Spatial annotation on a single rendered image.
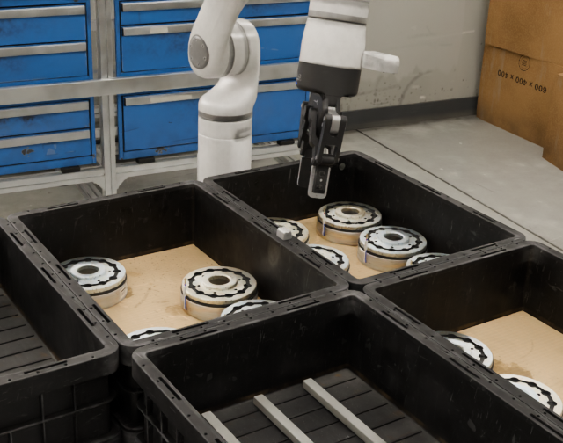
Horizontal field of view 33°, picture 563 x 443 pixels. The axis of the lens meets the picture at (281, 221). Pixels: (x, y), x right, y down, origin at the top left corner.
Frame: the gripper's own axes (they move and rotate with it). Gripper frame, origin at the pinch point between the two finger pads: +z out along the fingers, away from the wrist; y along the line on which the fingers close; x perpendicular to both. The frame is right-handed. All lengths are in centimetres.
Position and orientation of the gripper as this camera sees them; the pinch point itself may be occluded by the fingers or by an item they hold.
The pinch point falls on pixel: (312, 180)
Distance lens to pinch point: 117.1
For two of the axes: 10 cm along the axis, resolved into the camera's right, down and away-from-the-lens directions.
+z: -1.4, 9.7, 2.1
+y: 1.9, 2.4, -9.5
